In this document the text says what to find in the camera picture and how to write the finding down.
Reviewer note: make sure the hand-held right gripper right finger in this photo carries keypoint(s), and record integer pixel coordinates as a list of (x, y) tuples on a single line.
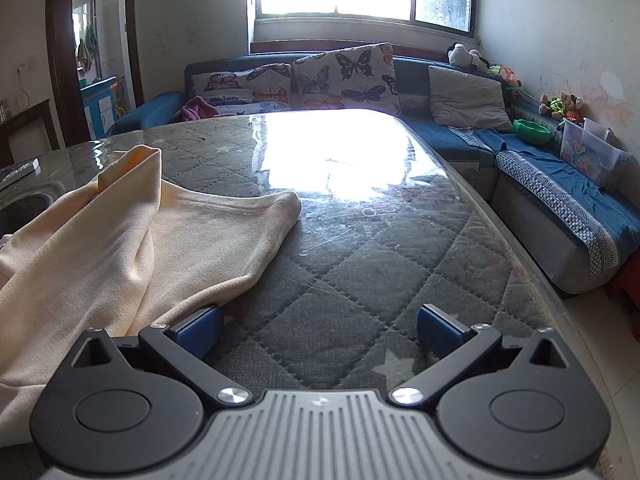
[(437, 331)]

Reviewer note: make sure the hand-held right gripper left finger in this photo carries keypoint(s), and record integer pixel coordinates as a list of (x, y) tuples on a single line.
[(200, 331)]

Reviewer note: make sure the cream shirt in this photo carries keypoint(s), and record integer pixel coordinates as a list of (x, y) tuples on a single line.
[(100, 260)]

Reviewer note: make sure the hanging clothes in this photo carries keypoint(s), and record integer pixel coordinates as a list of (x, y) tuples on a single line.
[(87, 45)]

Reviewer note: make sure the red plastic stool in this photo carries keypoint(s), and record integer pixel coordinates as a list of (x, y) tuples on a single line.
[(627, 290)]

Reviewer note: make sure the blue corner sofa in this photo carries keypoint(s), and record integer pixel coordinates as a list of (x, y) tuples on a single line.
[(440, 135)]

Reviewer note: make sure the blue patterned sofa cover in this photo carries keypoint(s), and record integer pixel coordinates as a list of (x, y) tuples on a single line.
[(550, 170)]

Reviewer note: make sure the round metal table recess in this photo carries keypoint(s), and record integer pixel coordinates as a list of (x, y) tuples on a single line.
[(25, 205)]

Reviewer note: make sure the pink cloth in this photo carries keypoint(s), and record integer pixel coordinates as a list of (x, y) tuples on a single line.
[(197, 109)]

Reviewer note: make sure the green bowl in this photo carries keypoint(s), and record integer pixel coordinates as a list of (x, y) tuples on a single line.
[(532, 130)]

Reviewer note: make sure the clear plastic storage box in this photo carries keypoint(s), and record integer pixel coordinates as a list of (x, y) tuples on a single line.
[(590, 152)]

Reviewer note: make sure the grey cushion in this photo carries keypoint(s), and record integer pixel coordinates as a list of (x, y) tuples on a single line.
[(465, 97)]

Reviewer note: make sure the white flat remote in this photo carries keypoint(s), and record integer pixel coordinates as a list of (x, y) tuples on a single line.
[(22, 166)]

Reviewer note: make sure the small butterfly print cushion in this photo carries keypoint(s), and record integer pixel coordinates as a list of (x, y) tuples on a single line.
[(240, 87)]

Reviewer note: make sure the blue cabinet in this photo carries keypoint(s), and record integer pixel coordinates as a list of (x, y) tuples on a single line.
[(97, 105)]

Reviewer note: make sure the brown teddy plush toy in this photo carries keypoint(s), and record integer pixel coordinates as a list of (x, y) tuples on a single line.
[(567, 102)]

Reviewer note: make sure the orange green plush toy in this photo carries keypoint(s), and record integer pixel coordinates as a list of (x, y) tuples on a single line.
[(507, 77)]

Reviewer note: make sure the dark wooden sideboard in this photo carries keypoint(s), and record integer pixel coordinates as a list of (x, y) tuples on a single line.
[(30, 130)]

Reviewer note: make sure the large butterfly print cushion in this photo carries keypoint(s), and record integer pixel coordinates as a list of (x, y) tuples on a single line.
[(340, 75)]

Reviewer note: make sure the black and white plush toy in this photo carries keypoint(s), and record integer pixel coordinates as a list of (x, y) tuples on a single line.
[(462, 55)]

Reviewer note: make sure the brown door frame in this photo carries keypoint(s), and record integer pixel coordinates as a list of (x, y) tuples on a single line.
[(60, 60)]

